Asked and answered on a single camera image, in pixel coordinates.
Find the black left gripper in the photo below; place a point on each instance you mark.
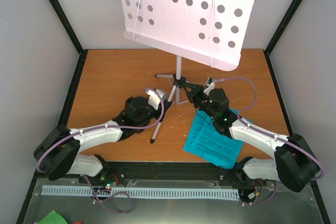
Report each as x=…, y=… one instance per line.
x=166, y=104

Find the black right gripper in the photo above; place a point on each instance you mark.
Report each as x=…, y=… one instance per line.
x=196, y=89

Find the blue sheet music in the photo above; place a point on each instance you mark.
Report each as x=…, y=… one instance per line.
x=199, y=137
x=220, y=148

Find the silver tripod music stand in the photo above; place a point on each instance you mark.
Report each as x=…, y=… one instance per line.
x=210, y=32

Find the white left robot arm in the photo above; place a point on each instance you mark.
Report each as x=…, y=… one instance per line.
x=60, y=153

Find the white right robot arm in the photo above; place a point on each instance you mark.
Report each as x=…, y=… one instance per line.
x=279, y=147

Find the green paper piece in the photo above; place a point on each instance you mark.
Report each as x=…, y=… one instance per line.
x=53, y=218

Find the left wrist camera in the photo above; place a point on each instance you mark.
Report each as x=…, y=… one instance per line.
x=155, y=98

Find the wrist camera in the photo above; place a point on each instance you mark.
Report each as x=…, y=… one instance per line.
x=209, y=85
x=155, y=98

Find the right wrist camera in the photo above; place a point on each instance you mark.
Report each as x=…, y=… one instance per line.
x=209, y=85

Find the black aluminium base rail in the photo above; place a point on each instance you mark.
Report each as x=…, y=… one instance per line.
x=170, y=172

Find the light blue cable duct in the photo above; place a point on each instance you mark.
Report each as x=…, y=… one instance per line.
x=142, y=193

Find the left black frame post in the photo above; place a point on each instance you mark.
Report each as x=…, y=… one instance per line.
x=68, y=27

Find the black frame post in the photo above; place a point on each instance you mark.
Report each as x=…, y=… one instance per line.
x=68, y=27
x=289, y=14

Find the right black frame post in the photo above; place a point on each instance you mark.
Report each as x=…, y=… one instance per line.
x=289, y=14

